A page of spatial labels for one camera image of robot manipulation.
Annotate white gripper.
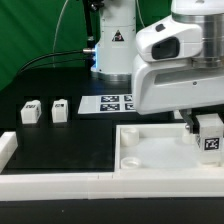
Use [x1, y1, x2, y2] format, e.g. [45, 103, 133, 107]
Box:
[131, 56, 224, 134]

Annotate white square tabletop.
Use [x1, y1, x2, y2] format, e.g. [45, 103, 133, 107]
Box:
[114, 123, 224, 174]

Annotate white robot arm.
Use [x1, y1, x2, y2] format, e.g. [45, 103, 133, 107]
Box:
[92, 0, 224, 114]

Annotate white U-shaped fence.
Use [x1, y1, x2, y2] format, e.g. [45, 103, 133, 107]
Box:
[0, 132, 224, 201]

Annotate white marker sheet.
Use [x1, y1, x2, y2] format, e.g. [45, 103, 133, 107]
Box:
[78, 94, 135, 114]

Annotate green backdrop curtain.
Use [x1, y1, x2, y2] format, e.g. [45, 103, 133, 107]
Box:
[0, 0, 224, 91]

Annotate grey cable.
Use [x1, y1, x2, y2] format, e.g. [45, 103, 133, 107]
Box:
[52, 0, 71, 68]

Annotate black cable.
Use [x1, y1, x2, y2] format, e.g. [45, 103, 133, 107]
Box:
[16, 48, 95, 76]

